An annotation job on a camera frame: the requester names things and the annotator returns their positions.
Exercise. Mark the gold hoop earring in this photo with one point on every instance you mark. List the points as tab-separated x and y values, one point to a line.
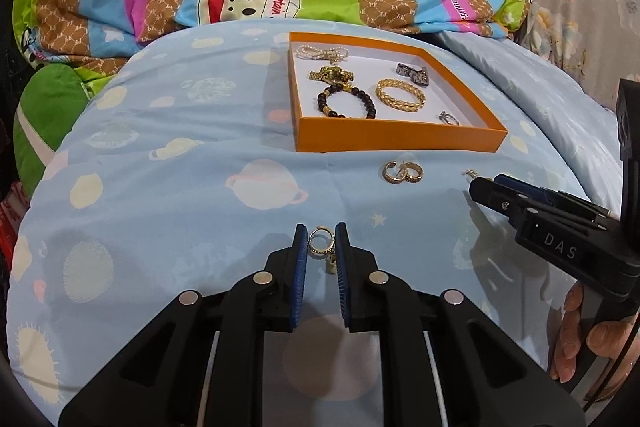
386	172
413	180

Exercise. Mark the green plush cushion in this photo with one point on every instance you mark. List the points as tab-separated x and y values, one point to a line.
45	107

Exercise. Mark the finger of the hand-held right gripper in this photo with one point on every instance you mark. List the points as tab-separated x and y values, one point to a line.
515	184
495	201

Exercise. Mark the orange cardboard box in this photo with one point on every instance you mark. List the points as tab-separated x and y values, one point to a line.
400	139

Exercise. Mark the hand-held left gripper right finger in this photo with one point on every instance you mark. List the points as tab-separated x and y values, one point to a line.
342	277

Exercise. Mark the grey blue quilt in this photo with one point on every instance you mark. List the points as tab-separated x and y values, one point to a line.
550	107

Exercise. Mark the person's right hand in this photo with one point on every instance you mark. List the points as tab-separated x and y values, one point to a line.
570	322

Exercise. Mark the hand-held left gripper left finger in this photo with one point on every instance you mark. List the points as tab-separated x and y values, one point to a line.
300	277

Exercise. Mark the red printed cloth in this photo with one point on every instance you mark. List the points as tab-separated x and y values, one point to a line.
12	217

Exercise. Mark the blue planet print bedsheet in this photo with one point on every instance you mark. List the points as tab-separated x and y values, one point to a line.
200	207

